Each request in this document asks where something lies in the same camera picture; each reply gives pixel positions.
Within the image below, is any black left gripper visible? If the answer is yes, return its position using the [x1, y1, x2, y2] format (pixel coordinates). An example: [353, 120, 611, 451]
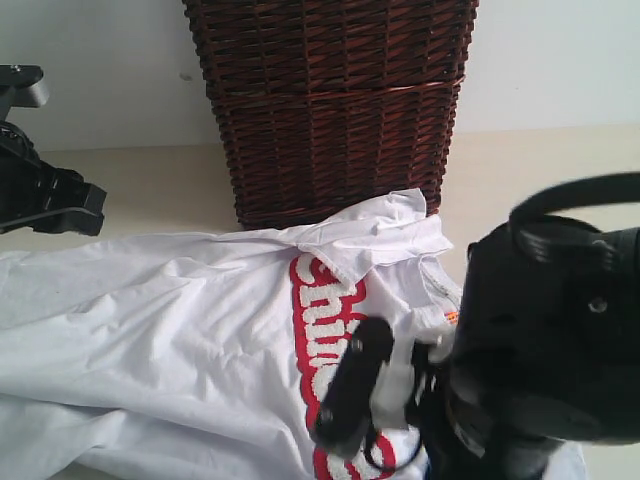
[1, 120, 107, 236]

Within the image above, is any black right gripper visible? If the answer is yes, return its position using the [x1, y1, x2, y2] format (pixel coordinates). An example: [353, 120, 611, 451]
[410, 344, 490, 480]

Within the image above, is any white t-shirt red lettering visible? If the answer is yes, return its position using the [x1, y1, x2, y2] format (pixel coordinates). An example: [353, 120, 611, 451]
[1, 190, 461, 479]

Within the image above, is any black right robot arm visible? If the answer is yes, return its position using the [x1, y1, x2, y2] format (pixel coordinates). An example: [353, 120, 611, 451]
[419, 172, 639, 479]

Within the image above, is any dark brown wicker basket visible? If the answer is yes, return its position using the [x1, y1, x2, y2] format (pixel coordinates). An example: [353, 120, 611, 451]
[184, 0, 478, 229]

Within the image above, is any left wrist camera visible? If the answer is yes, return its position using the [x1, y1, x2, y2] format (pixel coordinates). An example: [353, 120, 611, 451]
[0, 64, 49, 120]

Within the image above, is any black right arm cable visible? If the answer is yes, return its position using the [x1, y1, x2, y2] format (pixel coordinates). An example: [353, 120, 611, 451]
[359, 172, 640, 471]

